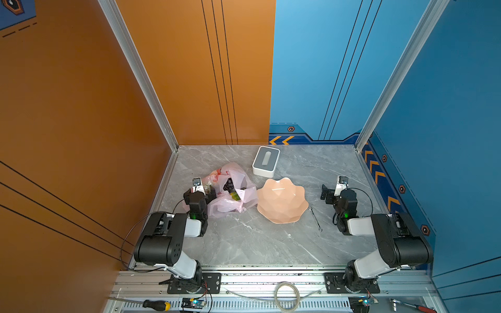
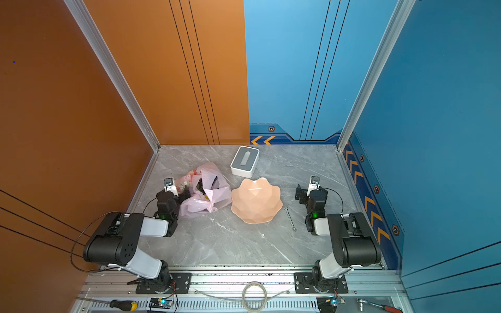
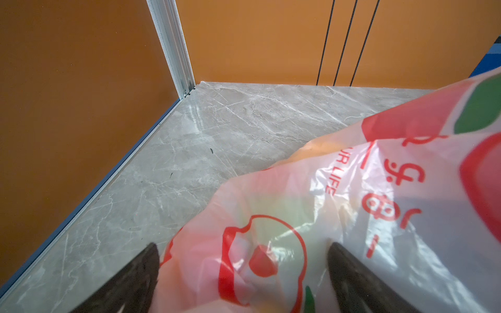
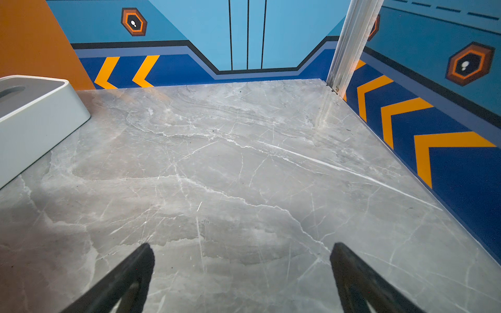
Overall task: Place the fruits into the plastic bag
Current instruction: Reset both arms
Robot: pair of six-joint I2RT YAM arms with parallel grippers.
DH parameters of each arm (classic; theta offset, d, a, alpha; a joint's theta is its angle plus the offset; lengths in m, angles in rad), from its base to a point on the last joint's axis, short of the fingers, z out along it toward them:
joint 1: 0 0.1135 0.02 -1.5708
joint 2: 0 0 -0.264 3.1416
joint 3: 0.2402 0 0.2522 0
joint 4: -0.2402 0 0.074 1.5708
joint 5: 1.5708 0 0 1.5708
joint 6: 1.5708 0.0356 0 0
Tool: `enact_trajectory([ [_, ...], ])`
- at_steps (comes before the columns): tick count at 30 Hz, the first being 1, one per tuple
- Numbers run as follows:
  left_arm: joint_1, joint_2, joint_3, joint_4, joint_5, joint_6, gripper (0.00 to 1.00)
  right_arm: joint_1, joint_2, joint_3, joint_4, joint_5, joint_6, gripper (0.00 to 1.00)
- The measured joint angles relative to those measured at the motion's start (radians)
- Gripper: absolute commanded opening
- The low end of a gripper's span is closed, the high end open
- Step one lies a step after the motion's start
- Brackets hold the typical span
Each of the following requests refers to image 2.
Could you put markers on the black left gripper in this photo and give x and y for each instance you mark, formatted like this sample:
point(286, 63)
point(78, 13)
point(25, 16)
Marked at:
point(182, 197)

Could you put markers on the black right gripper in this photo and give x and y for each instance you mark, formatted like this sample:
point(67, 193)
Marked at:
point(303, 193)

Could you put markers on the pink plastic bag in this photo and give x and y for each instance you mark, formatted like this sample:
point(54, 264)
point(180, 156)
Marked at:
point(209, 191)

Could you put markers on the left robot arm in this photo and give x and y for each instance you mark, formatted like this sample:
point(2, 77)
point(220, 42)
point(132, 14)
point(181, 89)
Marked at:
point(115, 242)

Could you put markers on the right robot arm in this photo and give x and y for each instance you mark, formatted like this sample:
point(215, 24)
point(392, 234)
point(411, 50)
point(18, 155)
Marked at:
point(353, 243)

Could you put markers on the beige fruit plate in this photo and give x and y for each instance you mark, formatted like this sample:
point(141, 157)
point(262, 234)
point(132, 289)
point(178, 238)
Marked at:
point(256, 201)

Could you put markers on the white grey tissue box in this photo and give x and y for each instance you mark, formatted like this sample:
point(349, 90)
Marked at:
point(245, 161)

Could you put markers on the green circuit board left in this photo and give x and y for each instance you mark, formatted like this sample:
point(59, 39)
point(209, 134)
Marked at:
point(161, 305)

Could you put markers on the green circuit board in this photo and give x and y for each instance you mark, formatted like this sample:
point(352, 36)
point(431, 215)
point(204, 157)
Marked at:
point(329, 304)
point(161, 305)

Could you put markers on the green circuit board right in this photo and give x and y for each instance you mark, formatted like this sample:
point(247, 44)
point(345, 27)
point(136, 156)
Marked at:
point(329, 304)

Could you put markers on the black yellow screwdriver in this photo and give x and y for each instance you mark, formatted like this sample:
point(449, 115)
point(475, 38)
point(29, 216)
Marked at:
point(126, 305)

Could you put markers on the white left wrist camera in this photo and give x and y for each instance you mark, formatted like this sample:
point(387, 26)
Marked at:
point(170, 184)

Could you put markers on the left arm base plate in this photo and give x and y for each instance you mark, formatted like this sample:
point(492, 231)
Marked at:
point(173, 282)

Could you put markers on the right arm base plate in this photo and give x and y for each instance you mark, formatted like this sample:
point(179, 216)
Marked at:
point(313, 283)

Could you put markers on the aluminium front rail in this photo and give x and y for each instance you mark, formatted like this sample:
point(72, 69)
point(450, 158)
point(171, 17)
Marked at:
point(247, 289)

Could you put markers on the red handled screwdriver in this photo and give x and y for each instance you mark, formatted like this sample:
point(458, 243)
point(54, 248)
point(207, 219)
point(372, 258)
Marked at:
point(363, 302)

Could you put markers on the right aluminium corner post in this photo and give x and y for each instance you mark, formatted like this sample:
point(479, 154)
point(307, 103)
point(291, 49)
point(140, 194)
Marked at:
point(393, 30)

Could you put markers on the aluminium corner post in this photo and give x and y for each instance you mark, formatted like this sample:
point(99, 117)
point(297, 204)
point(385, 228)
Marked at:
point(393, 30)
point(100, 48)

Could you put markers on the left aluminium corner post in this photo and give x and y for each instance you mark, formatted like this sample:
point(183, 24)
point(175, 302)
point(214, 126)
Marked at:
point(100, 48)

